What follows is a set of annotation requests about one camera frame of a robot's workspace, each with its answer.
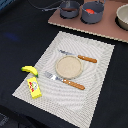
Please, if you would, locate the grey pot with handle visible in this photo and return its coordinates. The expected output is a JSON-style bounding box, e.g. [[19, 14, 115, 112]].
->
[[41, 0, 82, 19]]

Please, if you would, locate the yellow toy banana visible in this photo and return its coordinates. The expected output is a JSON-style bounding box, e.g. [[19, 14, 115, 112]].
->
[[21, 66, 38, 78]]

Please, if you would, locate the grey saucepan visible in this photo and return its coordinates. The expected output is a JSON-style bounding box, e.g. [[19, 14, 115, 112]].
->
[[81, 0, 104, 24]]

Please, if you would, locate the red toy tomato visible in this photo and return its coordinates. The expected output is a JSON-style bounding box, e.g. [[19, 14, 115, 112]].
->
[[86, 9, 95, 14]]

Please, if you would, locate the fork with wooden handle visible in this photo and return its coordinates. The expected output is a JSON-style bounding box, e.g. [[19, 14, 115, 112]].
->
[[44, 71, 85, 90]]

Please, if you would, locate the brown toy sausage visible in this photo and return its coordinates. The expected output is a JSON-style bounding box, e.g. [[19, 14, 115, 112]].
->
[[61, 8, 77, 12]]

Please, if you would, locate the woven beige placemat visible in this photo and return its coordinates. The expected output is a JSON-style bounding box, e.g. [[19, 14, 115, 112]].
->
[[13, 32, 114, 128]]

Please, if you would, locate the yellow toy cheese block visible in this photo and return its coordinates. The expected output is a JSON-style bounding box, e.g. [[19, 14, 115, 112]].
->
[[27, 77, 42, 99]]

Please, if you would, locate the beige bowl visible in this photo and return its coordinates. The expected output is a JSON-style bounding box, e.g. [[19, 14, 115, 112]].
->
[[116, 4, 128, 30]]

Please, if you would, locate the knife with wooden handle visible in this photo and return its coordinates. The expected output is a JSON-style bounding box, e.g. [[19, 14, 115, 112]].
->
[[59, 50, 97, 63]]

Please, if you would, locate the black cable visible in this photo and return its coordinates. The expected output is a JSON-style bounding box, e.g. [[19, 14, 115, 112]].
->
[[26, 0, 63, 11]]

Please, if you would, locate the round wooden plate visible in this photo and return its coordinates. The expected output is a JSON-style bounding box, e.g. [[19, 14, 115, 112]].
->
[[55, 55, 83, 79]]

